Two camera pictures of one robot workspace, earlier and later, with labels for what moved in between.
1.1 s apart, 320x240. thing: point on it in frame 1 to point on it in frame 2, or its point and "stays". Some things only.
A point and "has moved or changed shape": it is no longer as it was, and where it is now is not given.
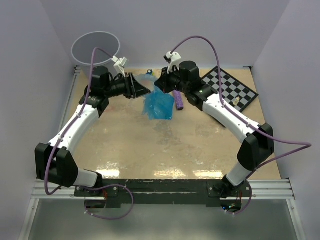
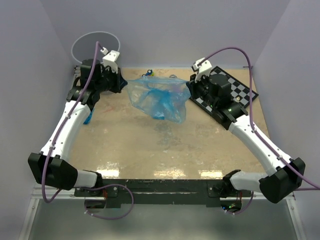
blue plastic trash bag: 157,105 has moved or changed shape
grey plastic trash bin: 83,47 stays
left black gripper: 133,88 to 120,82
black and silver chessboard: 231,88 stays
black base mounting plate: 157,191 stays
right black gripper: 163,82 to 193,86
